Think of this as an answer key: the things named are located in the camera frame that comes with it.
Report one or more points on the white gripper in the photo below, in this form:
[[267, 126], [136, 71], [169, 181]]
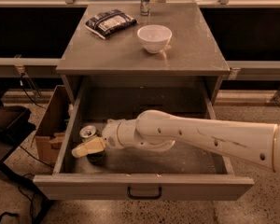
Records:
[[110, 135]]

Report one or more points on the green soda can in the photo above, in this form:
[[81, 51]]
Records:
[[86, 134]]

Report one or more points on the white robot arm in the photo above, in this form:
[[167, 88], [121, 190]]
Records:
[[255, 143]]

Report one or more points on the open grey top drawer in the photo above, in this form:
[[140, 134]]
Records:
[[185, 173]]

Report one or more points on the brown cardboard box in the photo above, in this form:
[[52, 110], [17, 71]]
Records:
[[52, 126]]

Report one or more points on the grey metal cabinet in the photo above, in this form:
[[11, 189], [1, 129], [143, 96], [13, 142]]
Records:
[[173, 40]]

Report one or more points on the black chair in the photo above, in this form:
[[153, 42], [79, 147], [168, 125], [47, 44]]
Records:
[[14, 129]]

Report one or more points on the white ceramic bowl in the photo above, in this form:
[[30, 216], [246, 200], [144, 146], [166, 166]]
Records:
[[154, 38]]

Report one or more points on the dark blue chip bag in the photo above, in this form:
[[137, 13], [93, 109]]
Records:
[[107, 23]]

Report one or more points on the black drawer handle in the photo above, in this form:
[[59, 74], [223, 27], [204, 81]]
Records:
[[144, 194]]

